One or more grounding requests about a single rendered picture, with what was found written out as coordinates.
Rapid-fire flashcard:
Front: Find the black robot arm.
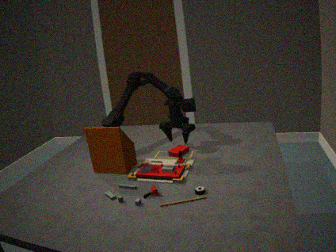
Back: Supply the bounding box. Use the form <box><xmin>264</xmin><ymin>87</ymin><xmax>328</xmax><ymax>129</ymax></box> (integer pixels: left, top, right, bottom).
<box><xmin>101</xmin><ymin>71</ymin><xmax>196</xmax><ymax>127</ymax></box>

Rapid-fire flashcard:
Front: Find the black toy wheel with grey hub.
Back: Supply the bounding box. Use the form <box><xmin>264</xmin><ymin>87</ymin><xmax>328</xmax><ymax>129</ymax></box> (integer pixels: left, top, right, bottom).
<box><xmin>195</xmin><ymin>186</ymin><xmax>205</xmax><ymax>195</ymax></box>

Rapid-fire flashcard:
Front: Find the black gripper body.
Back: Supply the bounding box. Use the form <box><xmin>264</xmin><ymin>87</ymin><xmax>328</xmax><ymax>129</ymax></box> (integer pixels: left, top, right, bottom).
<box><xmin>159</xmin><ymin>113</ymin><xmax>196</xmax><ymax>132</ymax></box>

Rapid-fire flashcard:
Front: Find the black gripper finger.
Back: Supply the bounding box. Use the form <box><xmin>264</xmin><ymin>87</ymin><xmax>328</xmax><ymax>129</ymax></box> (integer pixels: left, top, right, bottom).
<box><xmin>182</xmin><ymin>132</ymin><xmax>190</xmax><ymax>144</ymax></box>
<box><xmin>162</xmin><ymin>128</ymin><xmax>172</xmax><ymax>142</ymax></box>

